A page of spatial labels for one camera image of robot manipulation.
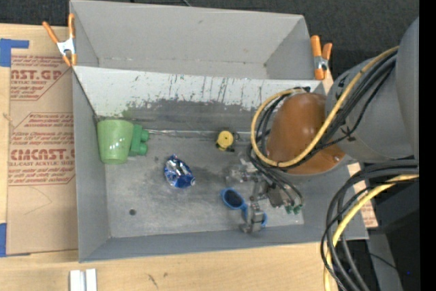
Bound blue crumpled foil packet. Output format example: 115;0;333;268
163;153;197;189

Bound yellow and black round toy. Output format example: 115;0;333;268
215;130;236;153

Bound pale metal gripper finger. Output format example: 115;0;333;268
249;180;265;202
239;202;267;234

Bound dark green toy brick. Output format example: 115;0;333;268
128;124;151;157

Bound blue sunglasses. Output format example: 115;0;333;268
219;187;268;228

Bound light green plastic cup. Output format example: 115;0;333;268
96;119;135;166

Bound brown cardboard board red print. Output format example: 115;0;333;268
0;22;379;256

